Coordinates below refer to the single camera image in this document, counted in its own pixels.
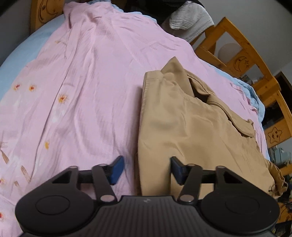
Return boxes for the tan hooded zip jacket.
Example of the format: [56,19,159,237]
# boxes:
[138,57,288,197]

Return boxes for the grey striped cloth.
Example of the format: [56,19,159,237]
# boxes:
[163,1,214,43]

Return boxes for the light blue bed sheet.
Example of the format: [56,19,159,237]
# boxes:
[1,7,269,165]

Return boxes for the wooden bed frame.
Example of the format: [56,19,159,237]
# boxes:
[30,0,292,224]

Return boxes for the pink bed sheet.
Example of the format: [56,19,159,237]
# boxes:
[1,3,267,236]

